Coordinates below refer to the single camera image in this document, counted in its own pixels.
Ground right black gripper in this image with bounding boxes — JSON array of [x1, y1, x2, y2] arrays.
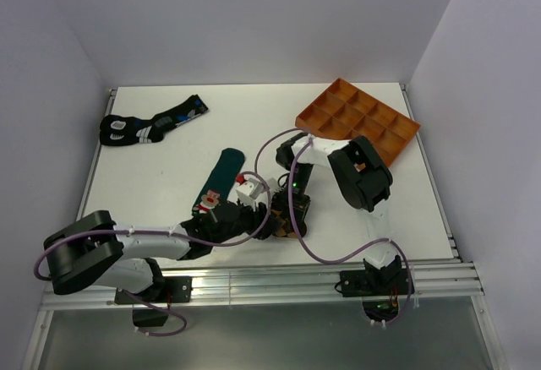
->
[[272, 162, 314, 232]]

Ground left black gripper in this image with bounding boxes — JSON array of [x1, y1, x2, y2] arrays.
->
[[212, 197, 281, 246]]

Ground brown argyle sock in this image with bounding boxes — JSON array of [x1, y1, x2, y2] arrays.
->
[[270, 207, 308, 238]]

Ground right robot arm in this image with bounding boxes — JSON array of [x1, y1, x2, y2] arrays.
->
[[276, 133, 407, 294]]

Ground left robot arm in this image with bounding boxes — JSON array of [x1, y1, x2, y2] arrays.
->
[[40, 202, 274, 302]]

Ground dark teal sock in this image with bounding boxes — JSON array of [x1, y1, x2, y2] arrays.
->
[[192, 148, 245, 216]]

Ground orange compartment tray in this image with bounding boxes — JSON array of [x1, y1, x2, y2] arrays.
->
[[295, 79, 420, 166]]

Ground black blue sports sock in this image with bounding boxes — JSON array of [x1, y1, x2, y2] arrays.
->
[[99, 95, 209, 147]]

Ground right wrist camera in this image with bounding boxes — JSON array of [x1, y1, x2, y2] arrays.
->
[[265, 177, 281, 195]]

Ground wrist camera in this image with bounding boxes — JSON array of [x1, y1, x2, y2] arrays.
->
[[235, 174, 268, 210], [265, 177, 281, 195]]

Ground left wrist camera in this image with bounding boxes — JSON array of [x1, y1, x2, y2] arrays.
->
[[235, 174, 268, 210]]

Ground aluminium front rail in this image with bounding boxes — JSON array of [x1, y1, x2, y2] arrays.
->
[[40, 263, 484, 311]]

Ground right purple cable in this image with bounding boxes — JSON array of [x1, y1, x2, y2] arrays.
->
[[254, 129, 415, 327]]

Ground purple cable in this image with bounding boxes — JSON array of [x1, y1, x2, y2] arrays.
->
[[33, 171, 271, 338], [254, 129, 415, 327]]

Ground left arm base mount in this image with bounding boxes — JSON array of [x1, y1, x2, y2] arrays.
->
[[113, 276, 192, 332]]

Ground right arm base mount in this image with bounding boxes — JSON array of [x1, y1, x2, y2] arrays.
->
[[334, 269, 415, 324]]

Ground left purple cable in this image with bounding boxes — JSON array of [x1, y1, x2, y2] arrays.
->
[[33, 171, 271, 338]]

